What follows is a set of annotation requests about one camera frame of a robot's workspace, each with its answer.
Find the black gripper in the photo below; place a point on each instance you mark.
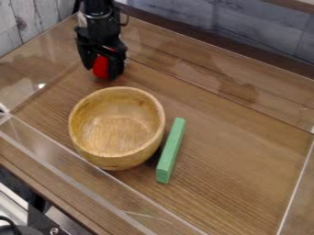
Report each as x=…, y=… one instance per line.
x=88, y=48

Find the red toy fruit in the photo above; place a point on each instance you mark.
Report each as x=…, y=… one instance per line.
x=103, y=66

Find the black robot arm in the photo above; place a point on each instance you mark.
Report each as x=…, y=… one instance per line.
x=99, y=16

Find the wooden bowl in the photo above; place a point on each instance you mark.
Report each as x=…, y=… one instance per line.
x=116, y=127

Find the green rectangular block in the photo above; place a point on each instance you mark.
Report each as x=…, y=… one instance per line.
x=169, y=151

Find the clear acrylic front wall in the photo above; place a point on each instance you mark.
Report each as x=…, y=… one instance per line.
x=107, y=206

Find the black metal bracket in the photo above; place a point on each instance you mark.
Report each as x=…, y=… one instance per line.
x=41, y=223

